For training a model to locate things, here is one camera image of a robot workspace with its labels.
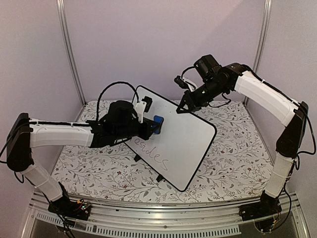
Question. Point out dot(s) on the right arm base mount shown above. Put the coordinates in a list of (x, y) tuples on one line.
[(265, 207)]

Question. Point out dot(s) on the small black-framed whiteboard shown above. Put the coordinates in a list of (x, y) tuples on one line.
[(178, 150)]

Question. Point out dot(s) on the right aluminium corner post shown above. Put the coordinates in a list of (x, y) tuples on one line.
[(263, 34)]

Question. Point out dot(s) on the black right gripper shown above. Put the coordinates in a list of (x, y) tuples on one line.
[(184, 100)]

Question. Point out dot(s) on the blue whiteboard eraser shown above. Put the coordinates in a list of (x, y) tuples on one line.
[(159, 121)]

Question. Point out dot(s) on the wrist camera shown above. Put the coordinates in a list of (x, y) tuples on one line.
[(148, 102), (179, 81)]

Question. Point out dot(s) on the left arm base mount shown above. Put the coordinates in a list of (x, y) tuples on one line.
[(65, 207)]

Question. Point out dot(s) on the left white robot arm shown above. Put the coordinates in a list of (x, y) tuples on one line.
[(28, 133)]

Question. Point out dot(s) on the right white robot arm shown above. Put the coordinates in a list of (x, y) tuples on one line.
[(291, 114)]

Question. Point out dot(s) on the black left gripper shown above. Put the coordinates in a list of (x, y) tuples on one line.
[(146, 133)]

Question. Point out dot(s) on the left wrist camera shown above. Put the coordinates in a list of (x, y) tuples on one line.
[(148, 102)]

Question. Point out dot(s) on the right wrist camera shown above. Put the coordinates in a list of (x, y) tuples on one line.
[(179, 81)]

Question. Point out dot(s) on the aluminium corner post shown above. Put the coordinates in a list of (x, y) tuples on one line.
[(263, 34), (69, 51)]

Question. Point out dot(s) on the left aluminium corner post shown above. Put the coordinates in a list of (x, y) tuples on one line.
[(69, 51)]

